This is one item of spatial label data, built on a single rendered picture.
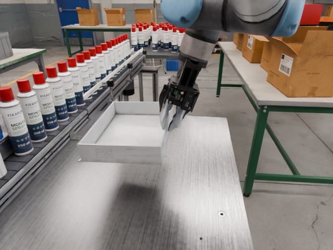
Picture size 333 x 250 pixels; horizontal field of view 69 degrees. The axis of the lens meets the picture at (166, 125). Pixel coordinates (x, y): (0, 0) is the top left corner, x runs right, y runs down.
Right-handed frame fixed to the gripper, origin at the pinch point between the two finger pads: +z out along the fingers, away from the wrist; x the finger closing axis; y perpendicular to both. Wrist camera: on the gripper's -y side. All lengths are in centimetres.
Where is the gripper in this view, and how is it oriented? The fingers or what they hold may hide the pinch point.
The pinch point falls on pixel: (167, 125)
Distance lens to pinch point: 67.1
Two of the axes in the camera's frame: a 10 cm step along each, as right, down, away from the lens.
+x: 9.5, 2.9, 1.1
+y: -0.3, 4.6, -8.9
